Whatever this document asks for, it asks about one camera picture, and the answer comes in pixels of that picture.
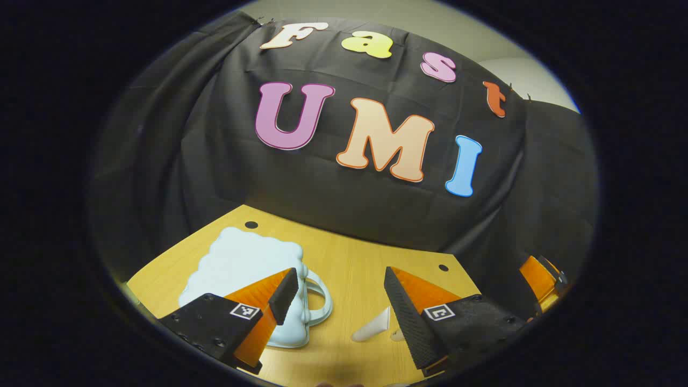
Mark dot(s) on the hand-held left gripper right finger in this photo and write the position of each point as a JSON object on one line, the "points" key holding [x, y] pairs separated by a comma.
{"points": [[406, 317]]}

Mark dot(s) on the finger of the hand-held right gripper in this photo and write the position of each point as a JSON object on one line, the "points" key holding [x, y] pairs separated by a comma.
{"points": [[537, 279]]}

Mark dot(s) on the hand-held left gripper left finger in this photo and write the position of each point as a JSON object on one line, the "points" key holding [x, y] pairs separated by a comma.
{"points": [[284, 295]]}

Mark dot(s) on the white squeeze tube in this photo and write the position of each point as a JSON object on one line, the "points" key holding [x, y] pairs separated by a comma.
{"points": [[371, 328]]}

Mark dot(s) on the light blue cloud-shaped suitcase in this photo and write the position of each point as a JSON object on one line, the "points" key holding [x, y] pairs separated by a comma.
{"points": [[242, 263]]}

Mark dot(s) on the black backdrop cloth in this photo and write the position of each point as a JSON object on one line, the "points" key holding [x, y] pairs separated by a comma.
{"points": [[376, 215]]}

